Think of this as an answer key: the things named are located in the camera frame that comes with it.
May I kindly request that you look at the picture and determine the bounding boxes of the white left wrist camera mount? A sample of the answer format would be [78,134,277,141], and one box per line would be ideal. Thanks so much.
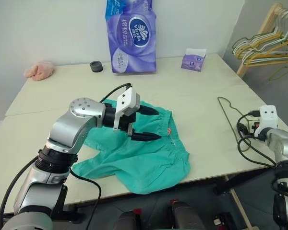
[112,87,142,133]

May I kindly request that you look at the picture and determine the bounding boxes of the purple toilet paper pack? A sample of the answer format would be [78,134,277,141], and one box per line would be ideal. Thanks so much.
[103,0,158,75]

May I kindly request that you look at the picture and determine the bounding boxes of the green shorts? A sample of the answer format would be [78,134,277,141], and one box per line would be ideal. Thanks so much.
[71,99,192,195]

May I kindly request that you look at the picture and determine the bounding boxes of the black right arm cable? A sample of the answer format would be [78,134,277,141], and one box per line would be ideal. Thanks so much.
[237,109,279,169]

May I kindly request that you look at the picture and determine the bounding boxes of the white wire hanger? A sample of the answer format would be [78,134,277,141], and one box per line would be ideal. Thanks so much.
[231,33,288,56]

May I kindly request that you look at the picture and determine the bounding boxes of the black round puck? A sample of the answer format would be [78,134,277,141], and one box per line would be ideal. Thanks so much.
[90,61,104,73]

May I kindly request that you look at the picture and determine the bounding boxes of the wooden table leg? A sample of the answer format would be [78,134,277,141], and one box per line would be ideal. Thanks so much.
[224,175,253,230]

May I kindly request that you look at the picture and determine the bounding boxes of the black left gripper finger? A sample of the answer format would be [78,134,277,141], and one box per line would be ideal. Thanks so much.
[128,123,162,143]
[139,105,160,116]

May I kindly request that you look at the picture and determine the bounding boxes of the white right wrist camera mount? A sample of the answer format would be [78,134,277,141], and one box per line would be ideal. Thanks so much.
[254,104,278,138]

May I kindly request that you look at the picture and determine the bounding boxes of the olive wire hanger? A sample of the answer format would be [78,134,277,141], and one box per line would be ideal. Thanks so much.
[217,96,252,152]

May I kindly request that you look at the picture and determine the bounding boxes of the green wire hanger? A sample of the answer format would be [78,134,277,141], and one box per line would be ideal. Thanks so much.
[268,62,288,81]

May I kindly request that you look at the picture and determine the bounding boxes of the black white red device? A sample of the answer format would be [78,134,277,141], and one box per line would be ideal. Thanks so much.
[213,212,233,227]

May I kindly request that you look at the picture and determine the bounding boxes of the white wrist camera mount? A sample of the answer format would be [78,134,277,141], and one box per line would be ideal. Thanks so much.
[112,87,142,133]
[254,104,278,138]

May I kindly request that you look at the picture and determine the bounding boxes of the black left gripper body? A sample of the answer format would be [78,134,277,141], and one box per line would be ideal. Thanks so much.
[114,106,143,136]

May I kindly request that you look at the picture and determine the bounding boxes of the pink plush cloth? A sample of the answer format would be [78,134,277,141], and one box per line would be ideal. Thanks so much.
[23,61,55,81]

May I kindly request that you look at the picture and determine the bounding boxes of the black table clamp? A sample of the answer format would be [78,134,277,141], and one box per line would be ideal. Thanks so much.
[213,179,232,196]

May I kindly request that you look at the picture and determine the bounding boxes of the small purple tissue pack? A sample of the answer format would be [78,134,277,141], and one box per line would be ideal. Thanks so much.
[181,48,207,72]

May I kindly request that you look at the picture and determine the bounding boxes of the dark rounded shape red mark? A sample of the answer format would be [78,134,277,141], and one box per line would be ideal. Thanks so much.
[168,198,211,230]
[116,207,147,230]

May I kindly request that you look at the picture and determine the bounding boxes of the yellow wire hanger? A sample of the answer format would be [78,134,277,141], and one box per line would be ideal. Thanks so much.
[236,39,288,68]

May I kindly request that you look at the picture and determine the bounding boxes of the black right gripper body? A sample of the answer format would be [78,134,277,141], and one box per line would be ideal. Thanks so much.
[251,121,261,135]

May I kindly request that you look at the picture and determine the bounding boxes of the wooden hanger rack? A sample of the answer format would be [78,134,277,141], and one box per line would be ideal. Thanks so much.
[237,2,288,78]

